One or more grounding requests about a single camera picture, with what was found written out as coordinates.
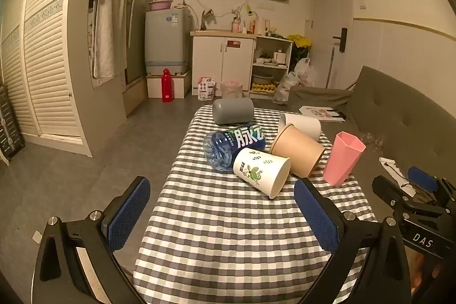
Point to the red bottle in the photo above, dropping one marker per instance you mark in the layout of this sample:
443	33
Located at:
166	86

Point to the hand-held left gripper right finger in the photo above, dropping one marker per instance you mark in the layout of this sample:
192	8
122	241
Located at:
315	218

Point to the white sink cabinet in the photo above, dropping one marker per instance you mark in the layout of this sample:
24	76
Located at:
221	58

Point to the white plastic bag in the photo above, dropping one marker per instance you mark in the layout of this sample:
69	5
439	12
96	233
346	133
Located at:
304	70

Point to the pink basin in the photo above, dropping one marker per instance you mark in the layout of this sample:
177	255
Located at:
160	5

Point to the white floral paper cup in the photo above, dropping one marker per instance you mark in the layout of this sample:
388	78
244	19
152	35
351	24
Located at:
260	170

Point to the metal faucet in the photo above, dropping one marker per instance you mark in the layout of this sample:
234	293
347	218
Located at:
203	21

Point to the egg tray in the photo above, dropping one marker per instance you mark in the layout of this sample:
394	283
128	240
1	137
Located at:
263	88

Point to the blue plastic bottle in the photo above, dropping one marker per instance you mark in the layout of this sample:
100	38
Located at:
228	143

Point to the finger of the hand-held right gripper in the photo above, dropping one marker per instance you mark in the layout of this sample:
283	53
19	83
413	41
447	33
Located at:
388	190
422	179

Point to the brown paper cup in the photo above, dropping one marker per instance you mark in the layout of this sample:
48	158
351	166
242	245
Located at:
297	151

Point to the grey sofa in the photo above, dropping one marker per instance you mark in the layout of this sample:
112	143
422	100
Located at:
399	118

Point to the printed booklet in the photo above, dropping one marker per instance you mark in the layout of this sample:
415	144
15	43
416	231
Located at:
320	112

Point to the white paper packet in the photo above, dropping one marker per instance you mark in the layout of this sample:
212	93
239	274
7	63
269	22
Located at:
206	90

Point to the yellow bundle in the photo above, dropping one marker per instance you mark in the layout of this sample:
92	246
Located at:
299	40

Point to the clear plastic wrapper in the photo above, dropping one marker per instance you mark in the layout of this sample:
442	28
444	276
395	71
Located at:
374	140

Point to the cream pitcher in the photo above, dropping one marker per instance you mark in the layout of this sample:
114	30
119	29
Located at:
262	27

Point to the pink trash bin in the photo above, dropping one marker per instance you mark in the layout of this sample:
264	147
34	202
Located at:
231	88

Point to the white washing machine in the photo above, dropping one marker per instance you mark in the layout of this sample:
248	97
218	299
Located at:
165	40

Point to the grey cup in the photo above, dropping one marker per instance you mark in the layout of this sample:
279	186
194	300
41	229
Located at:
233	111

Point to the white door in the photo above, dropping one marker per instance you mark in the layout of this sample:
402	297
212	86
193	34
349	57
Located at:
329	1

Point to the person's right hand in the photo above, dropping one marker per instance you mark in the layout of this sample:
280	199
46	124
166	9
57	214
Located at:
424	272

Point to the grey checked tablecloth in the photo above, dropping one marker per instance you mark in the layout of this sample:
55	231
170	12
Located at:
221	222

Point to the white platform box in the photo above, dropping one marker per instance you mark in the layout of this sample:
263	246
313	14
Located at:
158	86

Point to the pink plastic cup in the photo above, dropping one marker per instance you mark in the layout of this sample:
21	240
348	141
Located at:
342	158

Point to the grey bowl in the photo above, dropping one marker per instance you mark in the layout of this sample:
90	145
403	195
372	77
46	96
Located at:
263	79

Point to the white open shelf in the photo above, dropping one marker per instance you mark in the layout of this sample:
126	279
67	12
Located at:
289	54

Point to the white towel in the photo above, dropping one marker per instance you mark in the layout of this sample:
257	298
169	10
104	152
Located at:
108	22

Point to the clear plastic bag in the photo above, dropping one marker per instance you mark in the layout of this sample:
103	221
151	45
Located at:
285	88

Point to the pink bottle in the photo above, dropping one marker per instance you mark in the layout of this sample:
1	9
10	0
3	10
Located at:
235	26

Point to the white tissue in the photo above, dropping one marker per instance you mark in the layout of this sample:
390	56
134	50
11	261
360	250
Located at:
392	168

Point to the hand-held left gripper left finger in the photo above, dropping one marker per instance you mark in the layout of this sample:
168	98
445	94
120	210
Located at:
130	215

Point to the white louvred wardrobe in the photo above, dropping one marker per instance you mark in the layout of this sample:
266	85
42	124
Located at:
46	58

